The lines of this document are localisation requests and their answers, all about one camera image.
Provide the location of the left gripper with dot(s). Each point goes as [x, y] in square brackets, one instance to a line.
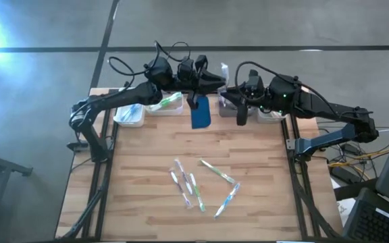
[186, 72]

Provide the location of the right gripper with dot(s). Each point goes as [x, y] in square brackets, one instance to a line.
[282, 94]

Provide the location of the blue toothbrush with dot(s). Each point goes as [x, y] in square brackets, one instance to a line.
[227, 200]
[127, 115]
[135, 109]

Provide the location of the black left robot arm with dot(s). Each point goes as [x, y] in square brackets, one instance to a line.
[113, 99]

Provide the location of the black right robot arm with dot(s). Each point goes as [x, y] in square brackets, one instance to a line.
[333, 111]

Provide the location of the grey translucent plastic bin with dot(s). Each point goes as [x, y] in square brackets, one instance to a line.
[226, 111]

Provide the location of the blue cloth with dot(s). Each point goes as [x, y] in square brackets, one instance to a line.
[201, 116]

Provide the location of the light grey plastic bin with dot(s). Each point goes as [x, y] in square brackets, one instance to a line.
[272, 118]

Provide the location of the clear plastic bin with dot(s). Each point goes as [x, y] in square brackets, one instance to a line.
[177, 109]

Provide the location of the white plastic bin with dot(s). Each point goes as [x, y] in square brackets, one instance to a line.
[120, 122]

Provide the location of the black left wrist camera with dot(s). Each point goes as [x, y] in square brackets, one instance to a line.
[201, 62]

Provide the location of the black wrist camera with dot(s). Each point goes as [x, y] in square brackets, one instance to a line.
[201, 62]
[254, 84]

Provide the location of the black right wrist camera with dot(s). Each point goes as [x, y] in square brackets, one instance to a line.
[254, 84]

